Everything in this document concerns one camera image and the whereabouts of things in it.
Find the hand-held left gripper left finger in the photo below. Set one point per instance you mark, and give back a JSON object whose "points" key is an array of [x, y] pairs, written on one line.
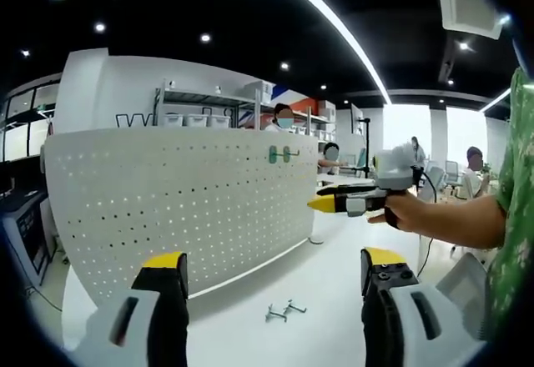
{"points": [[104, 325]]}

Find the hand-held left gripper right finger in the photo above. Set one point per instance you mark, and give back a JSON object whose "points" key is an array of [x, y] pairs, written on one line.
{"points": [[417, 325]]}

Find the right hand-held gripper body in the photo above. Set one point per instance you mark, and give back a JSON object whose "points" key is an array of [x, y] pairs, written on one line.
{"points": [[394, 171]]}

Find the white perforated mounting plate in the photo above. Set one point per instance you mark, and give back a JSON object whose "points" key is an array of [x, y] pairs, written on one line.
{"points": [[167, 200]]}

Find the person's right hand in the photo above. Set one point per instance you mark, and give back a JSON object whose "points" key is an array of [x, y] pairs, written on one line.
{"points": [[406, 214]]}

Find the white mesh office chair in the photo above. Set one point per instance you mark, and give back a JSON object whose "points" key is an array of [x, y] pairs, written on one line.
{"points": [[463, 292]]}

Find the monitor on black pole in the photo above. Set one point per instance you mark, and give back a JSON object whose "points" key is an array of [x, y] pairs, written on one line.
{"points": [[357, 119]]}

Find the shelving with white boxes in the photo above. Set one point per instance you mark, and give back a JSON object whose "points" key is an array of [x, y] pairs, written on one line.
{"points": [[321, 121]]}

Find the black lab bench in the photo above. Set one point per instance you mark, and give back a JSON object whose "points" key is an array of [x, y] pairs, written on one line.
{"points": [[29, 233]]}

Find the person's green patterned shirt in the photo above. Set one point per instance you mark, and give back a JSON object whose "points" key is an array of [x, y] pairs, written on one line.
{"points": [[515, 200]]}

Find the white storage bin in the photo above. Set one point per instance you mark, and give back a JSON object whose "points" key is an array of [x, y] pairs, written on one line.
{"points": [[173, 120], [219, 121], [196, 120]]}

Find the long ceiling light strip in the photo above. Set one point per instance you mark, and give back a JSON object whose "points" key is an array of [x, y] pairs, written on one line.
{"points": [[334, 21]]}

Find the grey metal shelving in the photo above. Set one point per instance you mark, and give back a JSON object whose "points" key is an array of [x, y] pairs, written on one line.
{"points": [[200, 99]]}

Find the ceiling air vent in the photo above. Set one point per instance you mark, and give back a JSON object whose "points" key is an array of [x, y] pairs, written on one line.
{"points": [[471, 4]]}

